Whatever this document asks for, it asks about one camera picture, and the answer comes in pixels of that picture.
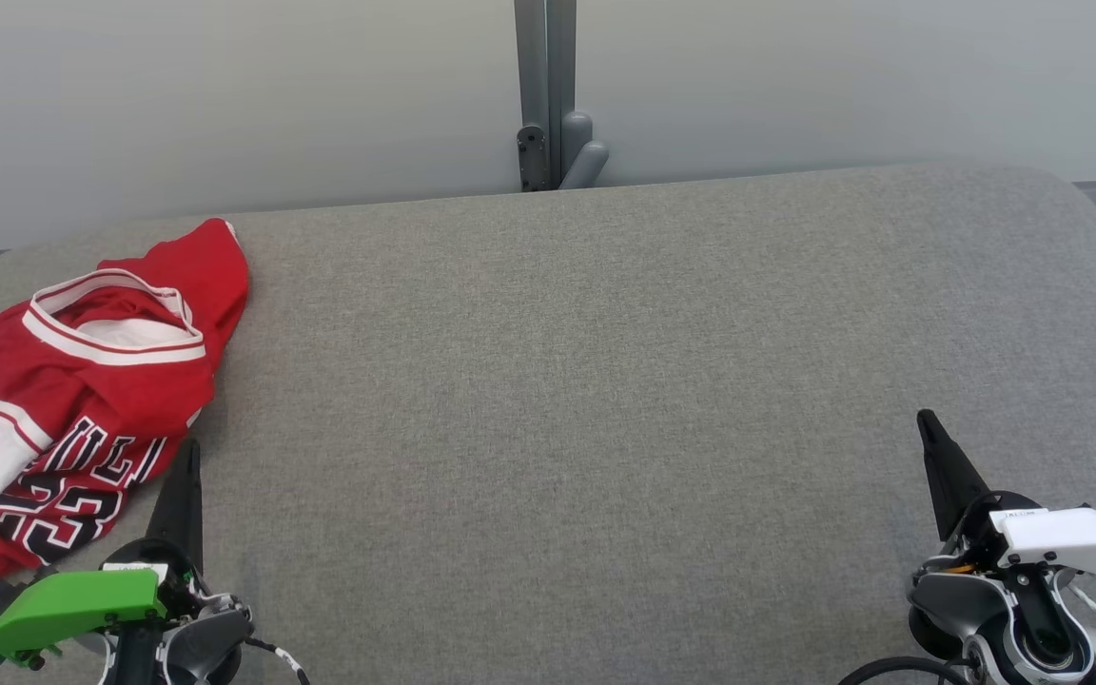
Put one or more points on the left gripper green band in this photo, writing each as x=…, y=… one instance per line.
x=72, y=599

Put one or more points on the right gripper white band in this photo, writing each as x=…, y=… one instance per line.
x=1071, y=538

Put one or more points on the red basketball jersey white sleeves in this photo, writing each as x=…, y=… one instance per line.
x=120, y=390

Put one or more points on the red shorts white trim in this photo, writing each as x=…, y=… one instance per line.
x=220, y=271

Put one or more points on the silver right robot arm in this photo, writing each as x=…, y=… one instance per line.
x=957, y=604

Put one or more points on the grey rounded support tube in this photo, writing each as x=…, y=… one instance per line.
x=586, y=162

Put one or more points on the grey metal post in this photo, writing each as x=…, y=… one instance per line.
x=533, y=67

